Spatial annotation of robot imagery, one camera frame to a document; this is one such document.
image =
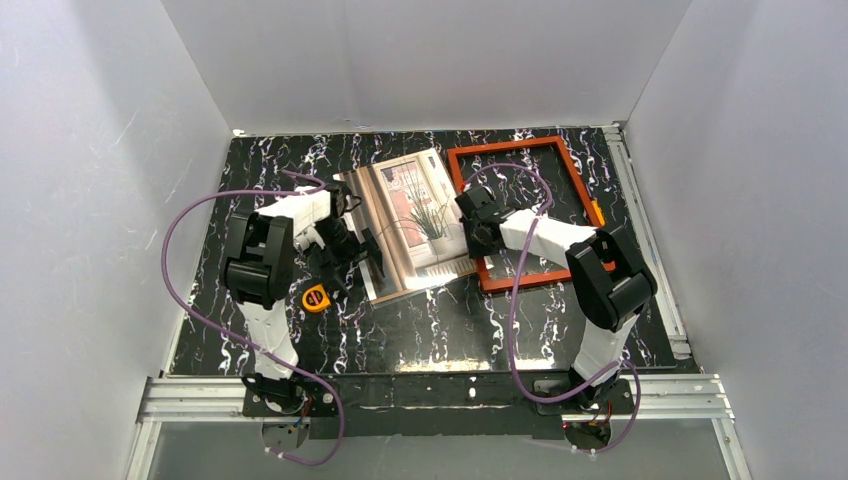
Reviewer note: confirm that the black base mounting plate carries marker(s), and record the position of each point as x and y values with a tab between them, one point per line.
423	404

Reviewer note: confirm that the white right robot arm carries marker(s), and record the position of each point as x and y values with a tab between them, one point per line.
612	282

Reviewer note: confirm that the yellow handled screwdriver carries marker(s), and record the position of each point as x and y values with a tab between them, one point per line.
598	212

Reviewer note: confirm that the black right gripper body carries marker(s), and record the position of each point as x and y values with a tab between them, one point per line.
473	240

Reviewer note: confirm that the printed window plant photo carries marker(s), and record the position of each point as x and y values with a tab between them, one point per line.
408	203

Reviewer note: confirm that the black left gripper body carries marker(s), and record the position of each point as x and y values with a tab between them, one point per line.
361	250

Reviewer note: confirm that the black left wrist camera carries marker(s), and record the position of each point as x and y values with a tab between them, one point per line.
342	199

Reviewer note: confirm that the yellow tape measure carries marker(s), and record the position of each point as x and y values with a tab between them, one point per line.
315	299

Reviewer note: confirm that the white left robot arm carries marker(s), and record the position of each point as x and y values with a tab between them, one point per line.
260	262

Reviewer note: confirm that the red wooden picture frame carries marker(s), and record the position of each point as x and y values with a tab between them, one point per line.
488	284

